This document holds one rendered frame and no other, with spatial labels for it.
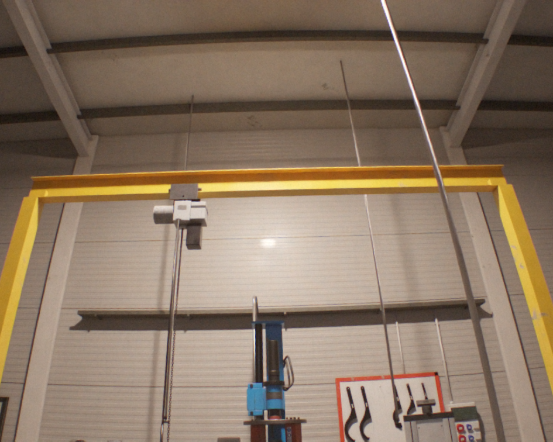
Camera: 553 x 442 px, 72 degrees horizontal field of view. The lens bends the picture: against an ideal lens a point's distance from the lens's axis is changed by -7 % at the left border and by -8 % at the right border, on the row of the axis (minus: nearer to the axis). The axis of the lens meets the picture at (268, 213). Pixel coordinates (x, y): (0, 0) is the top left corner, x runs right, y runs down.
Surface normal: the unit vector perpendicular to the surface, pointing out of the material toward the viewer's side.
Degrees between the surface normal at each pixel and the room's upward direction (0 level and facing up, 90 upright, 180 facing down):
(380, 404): 90
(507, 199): 90
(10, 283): 90
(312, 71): 174
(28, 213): 90
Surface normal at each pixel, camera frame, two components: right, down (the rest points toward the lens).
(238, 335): -0.01, -0.49
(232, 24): 0.03, 0.81
